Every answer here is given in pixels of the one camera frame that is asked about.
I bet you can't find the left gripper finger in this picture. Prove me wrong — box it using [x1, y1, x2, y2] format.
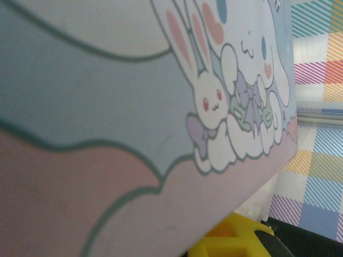
[187, 210, 285, 257]

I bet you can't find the pastel cartoon bunny tin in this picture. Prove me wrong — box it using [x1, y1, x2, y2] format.
[0, 0, 299, 257]

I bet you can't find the black hard case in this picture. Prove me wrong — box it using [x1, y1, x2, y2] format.
[266, 216, 343, 257]

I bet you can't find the aluminium frame post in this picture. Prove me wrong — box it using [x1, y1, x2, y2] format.
[296, 111, 343, 126]

